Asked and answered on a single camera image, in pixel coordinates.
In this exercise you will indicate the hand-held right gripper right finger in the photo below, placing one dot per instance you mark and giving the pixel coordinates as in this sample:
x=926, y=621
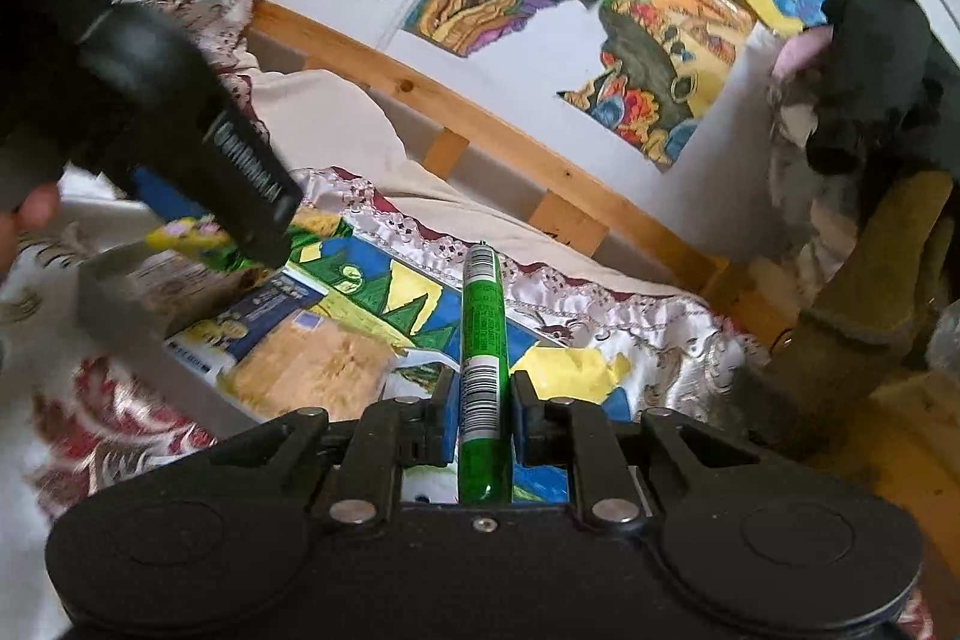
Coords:
x=525, y=422

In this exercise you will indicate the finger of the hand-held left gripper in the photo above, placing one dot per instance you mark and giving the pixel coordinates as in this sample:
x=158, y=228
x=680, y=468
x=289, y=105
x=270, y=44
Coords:
x=171, y=196
x=266, y=246

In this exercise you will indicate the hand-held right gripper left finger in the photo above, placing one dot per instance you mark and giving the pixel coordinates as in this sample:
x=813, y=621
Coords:
x=444, y=419

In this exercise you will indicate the green sausage stick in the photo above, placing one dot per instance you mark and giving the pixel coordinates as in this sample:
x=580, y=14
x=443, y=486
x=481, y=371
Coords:
x=486, y=340

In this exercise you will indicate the yellow blue snack bag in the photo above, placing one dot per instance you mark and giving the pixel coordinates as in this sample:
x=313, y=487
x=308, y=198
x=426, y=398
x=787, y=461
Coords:
x=315, y=362

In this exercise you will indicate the metal tray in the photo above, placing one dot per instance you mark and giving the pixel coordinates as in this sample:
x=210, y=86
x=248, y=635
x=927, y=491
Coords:
x=120, y=317

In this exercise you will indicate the person's left hand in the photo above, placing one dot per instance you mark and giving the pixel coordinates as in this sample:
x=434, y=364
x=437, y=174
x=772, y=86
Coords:
x=30, y=220

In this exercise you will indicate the floral satin blanket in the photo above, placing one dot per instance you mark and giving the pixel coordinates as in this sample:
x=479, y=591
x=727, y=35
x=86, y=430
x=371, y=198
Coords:
x=600, y=325

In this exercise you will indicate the colourful drawing tray liner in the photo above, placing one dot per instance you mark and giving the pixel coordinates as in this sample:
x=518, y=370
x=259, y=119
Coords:
x=397, y=295

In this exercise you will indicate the cream bed sheet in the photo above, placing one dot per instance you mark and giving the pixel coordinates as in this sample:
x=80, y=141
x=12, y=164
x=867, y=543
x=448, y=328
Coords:
x=330, y=123

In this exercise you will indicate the olive brown suede boot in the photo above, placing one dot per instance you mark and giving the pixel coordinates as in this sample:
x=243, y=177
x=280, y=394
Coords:
x=847, y=317

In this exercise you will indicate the patterned hanging cloth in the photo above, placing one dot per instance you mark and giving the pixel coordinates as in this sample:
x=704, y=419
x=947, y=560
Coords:
x=817, y=212

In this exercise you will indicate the pink plush piece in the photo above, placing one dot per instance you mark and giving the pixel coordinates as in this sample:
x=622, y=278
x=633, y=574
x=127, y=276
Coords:
x=802, y=51

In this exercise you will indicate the black cloth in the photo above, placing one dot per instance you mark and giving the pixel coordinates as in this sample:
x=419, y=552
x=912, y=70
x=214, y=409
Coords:
x=877, y=78

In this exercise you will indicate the wooden bed frame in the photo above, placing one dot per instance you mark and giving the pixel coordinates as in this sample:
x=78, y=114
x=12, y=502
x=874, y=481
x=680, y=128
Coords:
x=480, y=123

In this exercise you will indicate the landscape wall drawing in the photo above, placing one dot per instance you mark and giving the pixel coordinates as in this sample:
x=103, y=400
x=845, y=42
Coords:
x=660, y=55

